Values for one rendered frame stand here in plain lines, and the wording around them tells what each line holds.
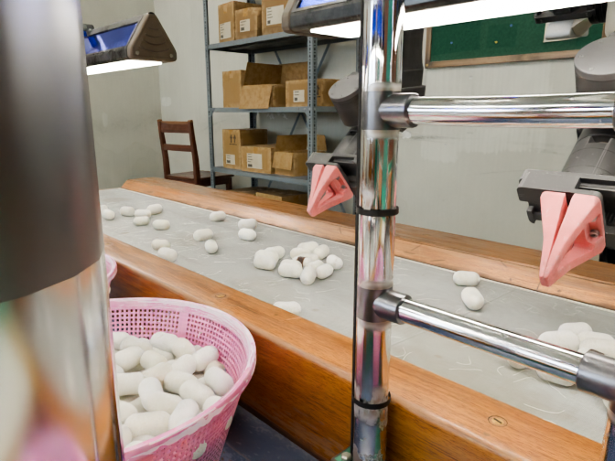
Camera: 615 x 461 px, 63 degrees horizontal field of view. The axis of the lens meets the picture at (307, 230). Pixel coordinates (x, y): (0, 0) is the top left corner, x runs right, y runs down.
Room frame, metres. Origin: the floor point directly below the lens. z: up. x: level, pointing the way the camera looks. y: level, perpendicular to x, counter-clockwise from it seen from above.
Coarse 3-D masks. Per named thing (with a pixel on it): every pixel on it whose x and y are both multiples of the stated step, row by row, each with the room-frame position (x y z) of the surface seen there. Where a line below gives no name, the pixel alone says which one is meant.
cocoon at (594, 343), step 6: (582, 342) 0.41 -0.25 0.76; (588, 342) 0.41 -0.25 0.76; (594, 342) 0.41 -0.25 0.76; (600, 342) 0.41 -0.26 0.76; (606, 342) 0.41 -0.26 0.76; (612, 342) 0.41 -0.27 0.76; (594, 348) 0.40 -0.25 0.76; (600, 348) 0.40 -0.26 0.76; (606, 348) 0.40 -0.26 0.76; (612, 348) 0.40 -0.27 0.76; (612, 354) 0.40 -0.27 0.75
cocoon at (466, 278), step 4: (456, 272) 0.62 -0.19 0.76; (460, 272) 0.61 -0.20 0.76; (464, 272) 0.61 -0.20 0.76; (468, 272) 0.61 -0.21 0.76; (472, 272) 0.61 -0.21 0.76; (456, 276) 0.61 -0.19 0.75; (460, 276) 0.61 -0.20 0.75; (464, 276) 0.61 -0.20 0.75; (468, 276) 0.61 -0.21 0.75; (472, 276) 0.61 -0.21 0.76; (476, 276) 0.61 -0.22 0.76; (456, 280) 0.61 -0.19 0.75; (460, 280) 0.61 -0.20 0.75; (464, 280) 0.61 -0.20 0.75; (468, 280) 0.60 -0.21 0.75; (472, 280) 0.60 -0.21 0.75; (476, 280) 0.60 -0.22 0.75; (460, 284) 0.61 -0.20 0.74; (464, 284) 0.61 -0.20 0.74; (468, 284) 0.61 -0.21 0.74; (472, 284) 0.60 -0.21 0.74; (476, 284) 0.61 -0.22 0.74
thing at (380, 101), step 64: (384, 0) 0.29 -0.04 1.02; (384, 64) 0.29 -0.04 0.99; (384, 128) 0.29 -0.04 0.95; (384, 192) 0.29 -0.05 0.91; (384, 256) 0.30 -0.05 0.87; (384, 320) 0.30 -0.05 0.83; (448, 320) 0.26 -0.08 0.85; (384, 384) 0.30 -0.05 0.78; (576, 384) 0.21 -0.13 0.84; (384, 448) 0.30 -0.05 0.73
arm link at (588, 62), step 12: (612, 36) 0.47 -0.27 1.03; (588, 48) 0.47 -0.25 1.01; (600, 48) 0.46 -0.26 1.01; (612, 48) 0.46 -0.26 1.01; (576, 60) 0.47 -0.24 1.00; (588, 60) 0.46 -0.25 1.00; (600, 60) 0.45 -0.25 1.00; (612, 60) 0.44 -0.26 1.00; (576, 72) 0.46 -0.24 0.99; (588, 72) 0.44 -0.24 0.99; (600, 72) 0.44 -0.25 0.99; (612, 72) 0.43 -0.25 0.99; (576, 84) 0.47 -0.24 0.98; (588, 84) 0.45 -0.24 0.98; (600, 84) 0.44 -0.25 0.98; (612, 84) 0.44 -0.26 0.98
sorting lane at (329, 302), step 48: (144, 240) 0.85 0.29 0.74; (192, 240) 0.85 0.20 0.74; (240, 240) 0.85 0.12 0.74; (288, 240) 0.85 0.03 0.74; (240, 288) 0.60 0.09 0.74; (288, 288) 0.60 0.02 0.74; (336, 288) 0.60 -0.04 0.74; (432, 288) 0.60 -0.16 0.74; (480, 288) 0.60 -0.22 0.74; (432, 336) 0.46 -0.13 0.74; (528, 336) 0.46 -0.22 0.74; (480, 384) 0.37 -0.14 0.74; (528, 384) 0.37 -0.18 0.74; (576, 432) 0.31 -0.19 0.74
